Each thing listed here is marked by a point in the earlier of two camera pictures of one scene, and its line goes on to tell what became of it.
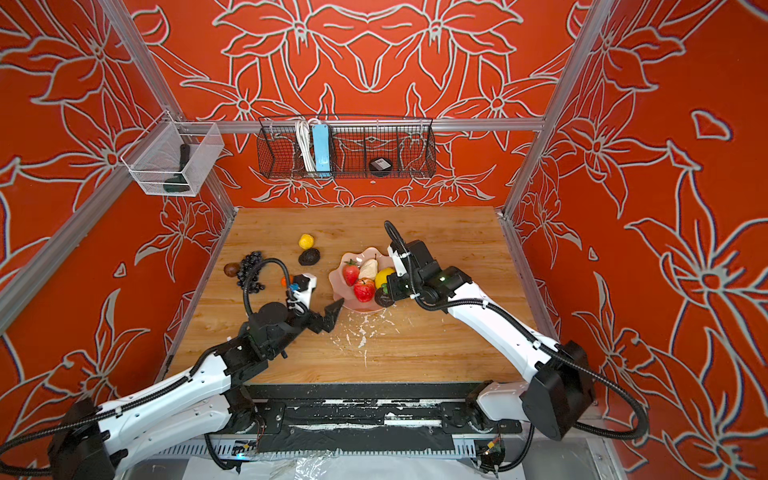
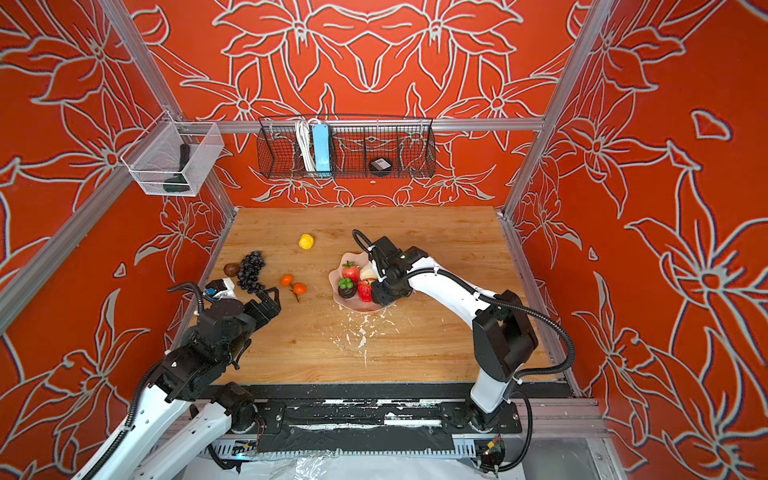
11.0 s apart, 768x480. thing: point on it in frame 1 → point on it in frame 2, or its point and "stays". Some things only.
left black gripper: x=329 y=318 → x=274 y=305
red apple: x=364 y=289 stays
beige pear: x=369 y=268 stays
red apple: x=351 y=272 stays
